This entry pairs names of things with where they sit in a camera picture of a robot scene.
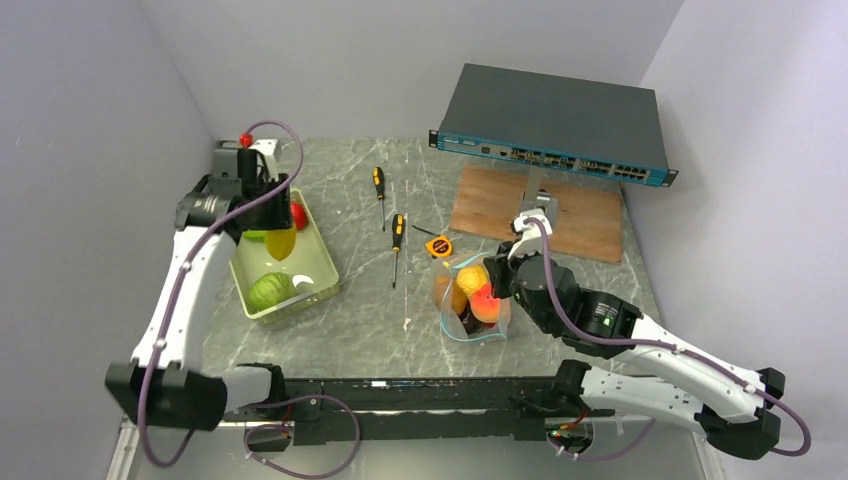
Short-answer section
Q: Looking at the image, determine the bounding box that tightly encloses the red apple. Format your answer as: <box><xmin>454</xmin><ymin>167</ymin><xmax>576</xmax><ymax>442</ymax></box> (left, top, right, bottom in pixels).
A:
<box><xmin>290</xmin><ymin>203</ymin><xmax>310</xmax><ymax>231</ymax></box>

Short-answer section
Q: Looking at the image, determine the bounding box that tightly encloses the yellow starfruit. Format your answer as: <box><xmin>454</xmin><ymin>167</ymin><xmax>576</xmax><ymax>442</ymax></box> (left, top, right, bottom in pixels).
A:
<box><xmin>264</xmin><ymin>228</ymin><xmax>297</xmax><ymax>261</ymax></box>

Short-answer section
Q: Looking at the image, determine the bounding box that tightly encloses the yellow lemon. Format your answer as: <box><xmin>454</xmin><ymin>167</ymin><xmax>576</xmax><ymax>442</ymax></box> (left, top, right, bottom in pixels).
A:
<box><xmin>456</xmin><ymin>265</ymin><xmax>490</xmax><ymax>297</ymax></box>

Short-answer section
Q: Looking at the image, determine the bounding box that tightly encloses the clear zip top bag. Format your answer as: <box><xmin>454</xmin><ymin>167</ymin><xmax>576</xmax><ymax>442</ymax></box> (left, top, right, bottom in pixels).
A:
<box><xmin>429</xmin><ymin>252</ymin><xmax>512</xmax><ymax>344</ymax></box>

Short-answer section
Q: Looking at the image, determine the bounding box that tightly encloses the orange mango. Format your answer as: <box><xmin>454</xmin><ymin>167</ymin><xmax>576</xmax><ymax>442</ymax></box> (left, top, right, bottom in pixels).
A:
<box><xmin>449</xmin><ymin>282</ymin><xmax>469</xmax><ymax>316</ymax></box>

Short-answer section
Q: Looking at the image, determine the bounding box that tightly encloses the dark purple mangosteen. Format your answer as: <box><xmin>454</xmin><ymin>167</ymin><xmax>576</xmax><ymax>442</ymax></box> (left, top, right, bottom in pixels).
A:
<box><xmin>459</xmin><ymin>310</ymin><xmax>482</xmax><ymax>336</ymax></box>

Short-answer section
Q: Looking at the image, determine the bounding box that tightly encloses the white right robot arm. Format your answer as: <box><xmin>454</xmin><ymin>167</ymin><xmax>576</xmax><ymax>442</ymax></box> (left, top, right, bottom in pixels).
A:
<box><xmin>483</xmin><ymin>254</ymin><xmax>785</xmax><ymax>460</ymax></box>

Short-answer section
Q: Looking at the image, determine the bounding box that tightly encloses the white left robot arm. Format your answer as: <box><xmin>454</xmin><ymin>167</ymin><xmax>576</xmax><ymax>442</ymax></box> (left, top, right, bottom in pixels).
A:
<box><xmin>105</xmin><ymin>141</ymin><xmax>293</xmax><ymax>431</ymax></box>

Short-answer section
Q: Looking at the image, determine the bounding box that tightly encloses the green plastic basket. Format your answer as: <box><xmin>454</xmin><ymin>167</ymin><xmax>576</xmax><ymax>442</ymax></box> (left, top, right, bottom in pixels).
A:
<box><xmin>230</xmin><ymin>188</ymin><xmax>339</xmax><ymax>325</ymax></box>

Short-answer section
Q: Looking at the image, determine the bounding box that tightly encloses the green cabbage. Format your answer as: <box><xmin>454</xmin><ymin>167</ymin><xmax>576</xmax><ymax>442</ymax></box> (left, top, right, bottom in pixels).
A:
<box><xmin>246</xmin><ymin>272</ymin><xmax>297</xmax><ymax>312</ymax></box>

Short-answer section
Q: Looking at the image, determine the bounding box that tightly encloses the wooden board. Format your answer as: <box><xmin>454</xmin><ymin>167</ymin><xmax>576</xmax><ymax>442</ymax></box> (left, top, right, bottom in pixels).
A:
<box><xmin>449</xmin><ymin>165</ymin><xmax>622</xmax><ymax>264</ymax></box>

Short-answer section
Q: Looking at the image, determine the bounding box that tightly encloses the yellow tape measure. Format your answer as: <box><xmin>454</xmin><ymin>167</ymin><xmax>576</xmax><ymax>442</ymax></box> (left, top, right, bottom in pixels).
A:
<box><xmin>425</xmin><ymin>235</ymin><xmax>454</xmax><ymax>258</ymax></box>

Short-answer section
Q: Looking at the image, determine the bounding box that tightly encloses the upper yellow black screwdriver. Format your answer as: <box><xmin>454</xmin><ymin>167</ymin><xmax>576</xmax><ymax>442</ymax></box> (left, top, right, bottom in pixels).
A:
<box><xmin>372</xmin><ymin>167</ymin><xmax>386</xmax><ymax>230</ymax></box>

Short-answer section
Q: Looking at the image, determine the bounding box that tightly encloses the yellow black screwdriver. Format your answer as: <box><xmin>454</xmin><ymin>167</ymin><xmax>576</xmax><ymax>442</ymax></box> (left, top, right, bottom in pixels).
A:
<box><xmin>391</xmin><ymin>213</ymin><xmax>406</xmax><ymax>288</ymax></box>
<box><xmin>372</xmin><ymin>167</ymin><xmax>386</xmax><ymax>230</ymax></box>

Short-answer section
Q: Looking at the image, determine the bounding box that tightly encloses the lower yellow black screwdriver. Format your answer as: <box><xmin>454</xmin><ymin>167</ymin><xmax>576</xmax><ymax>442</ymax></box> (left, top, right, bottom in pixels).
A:
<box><xmin>391</xmin><ymin>213</ymin><xmax>406</xmax><ymax>288</ymax></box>

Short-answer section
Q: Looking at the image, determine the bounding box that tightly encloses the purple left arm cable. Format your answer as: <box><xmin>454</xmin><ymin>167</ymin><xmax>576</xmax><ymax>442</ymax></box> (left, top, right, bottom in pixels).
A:
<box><xmin>140</xmin><ymin>121</ymin><xmax>305</xmax><ymax>468</ymax></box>

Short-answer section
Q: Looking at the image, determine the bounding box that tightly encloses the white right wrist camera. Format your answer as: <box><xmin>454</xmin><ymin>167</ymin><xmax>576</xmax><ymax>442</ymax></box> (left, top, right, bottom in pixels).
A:
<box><xmin>507</xmin><ymin>208</ymin><xmax>553</xmax><ymax>260</ymax></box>

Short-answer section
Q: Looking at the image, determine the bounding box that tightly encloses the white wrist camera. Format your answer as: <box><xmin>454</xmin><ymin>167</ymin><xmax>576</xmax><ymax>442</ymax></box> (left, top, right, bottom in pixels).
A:
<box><xmin>249</xmin><ymin>138</ymin><xmax>283</xmax><ymax>178</ymax></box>
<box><xmin>507</xmin><ymin>208</ymin><xmax>553</xmax><ymax>260</ymax></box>

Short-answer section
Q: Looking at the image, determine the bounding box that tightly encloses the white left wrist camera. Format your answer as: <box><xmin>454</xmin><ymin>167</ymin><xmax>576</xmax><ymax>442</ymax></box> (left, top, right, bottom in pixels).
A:
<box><xmin>249</xmin><ymin>138</ymin><xmax>283</xmax><ymax>178</ymax></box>

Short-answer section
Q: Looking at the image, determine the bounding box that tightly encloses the metal switch stand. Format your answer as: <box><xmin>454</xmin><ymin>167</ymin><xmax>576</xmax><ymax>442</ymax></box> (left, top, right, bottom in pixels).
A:
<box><xmin>519</xmin><ymin>166</ymin><xmax>558</xmax><ymax>227</ymax></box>

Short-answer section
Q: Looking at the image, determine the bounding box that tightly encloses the teal network switch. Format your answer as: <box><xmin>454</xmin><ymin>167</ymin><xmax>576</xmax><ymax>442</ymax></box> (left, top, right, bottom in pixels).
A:
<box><xmin>428</xmin><ymin>63</ymin><xmax>678</xmax><ymax>187</ymax></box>

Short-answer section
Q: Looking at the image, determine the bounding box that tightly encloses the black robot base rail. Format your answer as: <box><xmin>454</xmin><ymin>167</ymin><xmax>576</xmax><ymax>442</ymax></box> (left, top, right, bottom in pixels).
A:
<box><xmin>224</xmin><ymin>376</ymin><xmax>612</xmax><ymax>446</ymax></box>

